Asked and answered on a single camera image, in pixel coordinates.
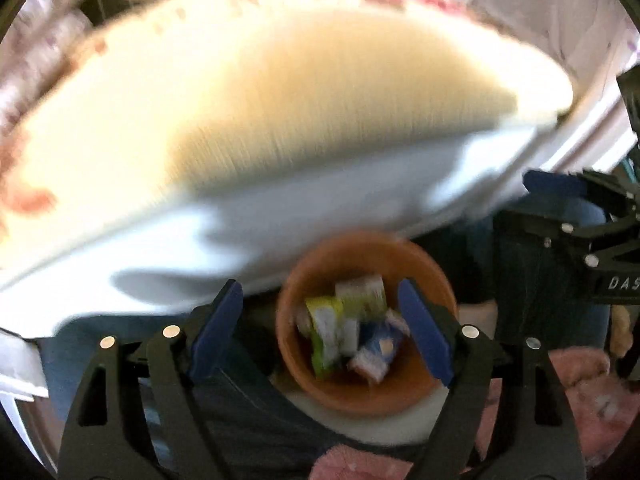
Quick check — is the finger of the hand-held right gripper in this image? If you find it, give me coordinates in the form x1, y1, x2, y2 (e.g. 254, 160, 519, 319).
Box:
492, 211, 640, 268
524, 170, 640, 221

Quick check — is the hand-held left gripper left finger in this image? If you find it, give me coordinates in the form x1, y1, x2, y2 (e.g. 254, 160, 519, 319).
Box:
60, 279, 244, 480

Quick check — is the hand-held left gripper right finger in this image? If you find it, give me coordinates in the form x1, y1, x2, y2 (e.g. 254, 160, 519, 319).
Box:
397, 279, 586, 480

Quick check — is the lime green carton box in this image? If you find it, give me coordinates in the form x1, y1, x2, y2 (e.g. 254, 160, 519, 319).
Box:
304, 296, 362, 381

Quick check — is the orange plastic bucket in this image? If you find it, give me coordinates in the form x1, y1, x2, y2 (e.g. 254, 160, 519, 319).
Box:
276, 232, 460, 417

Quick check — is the blue white packet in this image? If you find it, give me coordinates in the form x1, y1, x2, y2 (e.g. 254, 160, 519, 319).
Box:
349, 317, 407, 382

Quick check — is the green white carton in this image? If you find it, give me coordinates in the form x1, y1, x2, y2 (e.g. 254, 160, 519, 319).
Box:
335, 275, 389, 320

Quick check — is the person's left leg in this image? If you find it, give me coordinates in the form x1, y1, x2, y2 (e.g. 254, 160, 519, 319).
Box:
40, 300, 431, 480

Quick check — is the pink fleece blanket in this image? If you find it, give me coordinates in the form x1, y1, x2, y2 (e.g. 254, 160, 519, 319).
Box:
310, 347, 640, 480

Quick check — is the white table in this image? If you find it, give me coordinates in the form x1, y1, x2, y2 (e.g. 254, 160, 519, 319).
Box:
0, 125, 551, 341

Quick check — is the yellow table mat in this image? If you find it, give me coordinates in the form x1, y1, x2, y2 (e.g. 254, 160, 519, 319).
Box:
0, 0, 575, 271

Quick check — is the floral patterned cloth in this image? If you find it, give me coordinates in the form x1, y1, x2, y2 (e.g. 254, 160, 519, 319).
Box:
0, 0, 98, 128

